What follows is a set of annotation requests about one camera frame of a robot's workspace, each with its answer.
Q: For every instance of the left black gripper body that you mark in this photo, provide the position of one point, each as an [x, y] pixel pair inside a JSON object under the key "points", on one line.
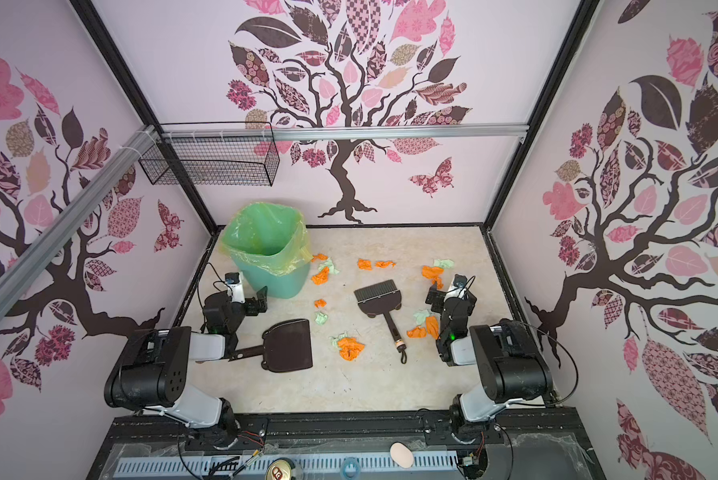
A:
{"points": [[253, 305]]}

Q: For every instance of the dark brown dustpan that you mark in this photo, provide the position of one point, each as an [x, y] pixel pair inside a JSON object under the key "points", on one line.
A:
{"points": [[286, 347]]}

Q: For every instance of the dark brown hand brush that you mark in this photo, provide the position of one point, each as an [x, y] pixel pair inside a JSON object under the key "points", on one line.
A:
{"points": [[382, 299]]}

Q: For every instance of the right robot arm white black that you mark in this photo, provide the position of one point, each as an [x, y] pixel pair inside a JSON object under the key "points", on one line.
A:
{"points": [[510, 367]]}

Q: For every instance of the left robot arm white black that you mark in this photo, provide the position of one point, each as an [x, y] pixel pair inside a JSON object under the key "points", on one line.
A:
{"points": [[151, 373]]}

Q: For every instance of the orange scraps right front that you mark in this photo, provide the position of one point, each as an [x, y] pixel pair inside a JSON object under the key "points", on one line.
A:
{"points": [[429, 327]]}

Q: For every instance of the green scrap right front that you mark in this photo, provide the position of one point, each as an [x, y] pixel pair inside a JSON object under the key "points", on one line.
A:
{"points": [[421, 316]]}

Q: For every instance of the orange scrap back right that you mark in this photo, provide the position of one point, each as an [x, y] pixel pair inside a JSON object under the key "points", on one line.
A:
{"points": [[434, 275]]}

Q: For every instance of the green scrap back right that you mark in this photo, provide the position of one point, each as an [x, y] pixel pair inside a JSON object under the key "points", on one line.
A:
{"points": [[444, 263]]}

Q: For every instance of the green bin with liner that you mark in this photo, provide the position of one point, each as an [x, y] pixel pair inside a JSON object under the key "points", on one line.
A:
{"points": [[270, 244]]}

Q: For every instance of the orange paper scrap near bin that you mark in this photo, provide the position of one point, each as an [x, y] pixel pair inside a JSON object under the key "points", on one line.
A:
{"points": [[326, 269]]}

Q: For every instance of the small green scrap centre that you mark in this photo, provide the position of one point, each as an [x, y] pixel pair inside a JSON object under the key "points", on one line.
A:
{"points": [[321, 318]]}

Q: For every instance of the large orange paper scrap front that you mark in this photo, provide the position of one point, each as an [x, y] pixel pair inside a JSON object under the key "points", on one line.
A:
{"points": [[349, 348]]}

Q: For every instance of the orange scrap back centre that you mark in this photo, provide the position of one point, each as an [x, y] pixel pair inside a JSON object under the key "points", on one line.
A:
{"points": [[368, 265]]}

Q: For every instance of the gold round can top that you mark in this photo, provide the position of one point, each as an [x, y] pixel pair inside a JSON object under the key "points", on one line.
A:
{"points": [[282, 469]]}

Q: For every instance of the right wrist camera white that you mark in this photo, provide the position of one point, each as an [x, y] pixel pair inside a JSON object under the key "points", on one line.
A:
{"points": [[460, 287]]}

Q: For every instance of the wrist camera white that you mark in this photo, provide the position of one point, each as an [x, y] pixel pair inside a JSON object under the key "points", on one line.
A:
{"points": [[460, 287], [235, 287]]}

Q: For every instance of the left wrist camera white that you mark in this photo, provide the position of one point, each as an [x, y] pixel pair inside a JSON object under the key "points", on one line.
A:
{"points": [[235, 287]]}

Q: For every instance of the black wire basket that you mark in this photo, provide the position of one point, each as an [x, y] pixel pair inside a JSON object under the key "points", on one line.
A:
{"points": [[236, 153]]}

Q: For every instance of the aluminium rail left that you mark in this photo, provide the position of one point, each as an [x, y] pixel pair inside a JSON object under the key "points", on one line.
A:
{"points": [[40, 253]]}

